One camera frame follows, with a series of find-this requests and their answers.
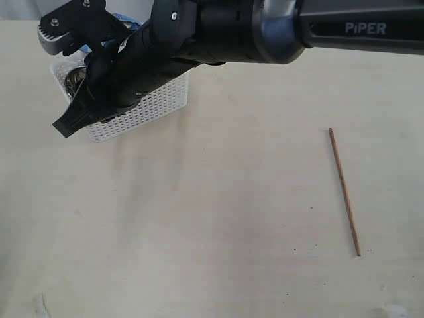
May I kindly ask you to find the brown wooden chopstick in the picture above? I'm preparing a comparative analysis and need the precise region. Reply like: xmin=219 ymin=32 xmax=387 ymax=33
xmin=328 ymin=127 xmax=361 ymax=257

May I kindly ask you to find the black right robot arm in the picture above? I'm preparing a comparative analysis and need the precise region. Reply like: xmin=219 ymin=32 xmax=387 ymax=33
xmin=38 ymin=0 xmax=423 ymax=137

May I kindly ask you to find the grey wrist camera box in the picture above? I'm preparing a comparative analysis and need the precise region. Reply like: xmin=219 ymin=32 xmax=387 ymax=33
xmin=37 ymin=0 xmax=130 ymax=56

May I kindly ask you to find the stainless steel cup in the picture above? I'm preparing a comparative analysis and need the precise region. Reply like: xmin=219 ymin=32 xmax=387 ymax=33
xmin=64 ymin=66 xmax=86 ymax=99

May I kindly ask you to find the white plastic woven basket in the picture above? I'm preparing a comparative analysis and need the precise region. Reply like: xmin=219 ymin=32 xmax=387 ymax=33
xmin=50 ymin=55 xmax=189 ymax=142

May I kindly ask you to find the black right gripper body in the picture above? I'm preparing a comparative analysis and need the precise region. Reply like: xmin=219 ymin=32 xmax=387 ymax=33
xmin=82 ymin=23 xmax=199 ymax=109

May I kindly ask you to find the blue Lays chip bag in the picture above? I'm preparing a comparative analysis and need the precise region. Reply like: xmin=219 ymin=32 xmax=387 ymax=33
xmin=79 ymin=13 xmax=142 ymax=54

